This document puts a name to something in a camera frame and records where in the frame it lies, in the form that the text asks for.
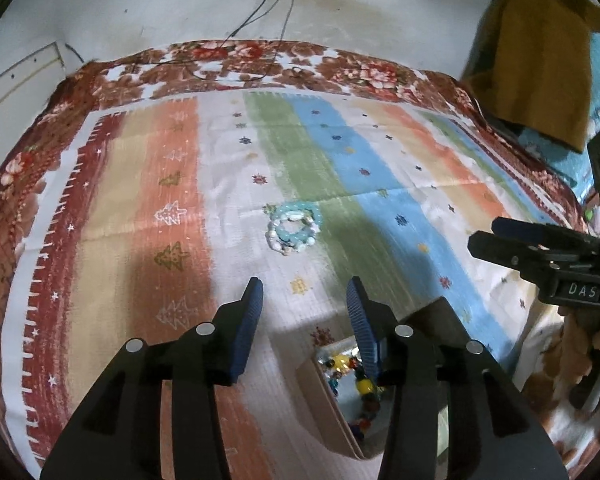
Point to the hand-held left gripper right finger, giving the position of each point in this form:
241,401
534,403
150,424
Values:
362,332

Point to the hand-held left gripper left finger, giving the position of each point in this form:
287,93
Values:
245,332

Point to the yellow hanging cloth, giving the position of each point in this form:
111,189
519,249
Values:
540,60

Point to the white wooden headboard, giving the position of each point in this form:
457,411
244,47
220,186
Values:
20,85

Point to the cardboard box of beads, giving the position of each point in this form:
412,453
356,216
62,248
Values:
330,410

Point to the striped colourful tablecloth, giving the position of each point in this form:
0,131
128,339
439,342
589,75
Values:
230,57

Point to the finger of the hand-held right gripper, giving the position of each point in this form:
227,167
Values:
527,230
505,255

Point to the striped colourful blanket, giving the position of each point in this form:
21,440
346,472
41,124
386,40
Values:
260,160

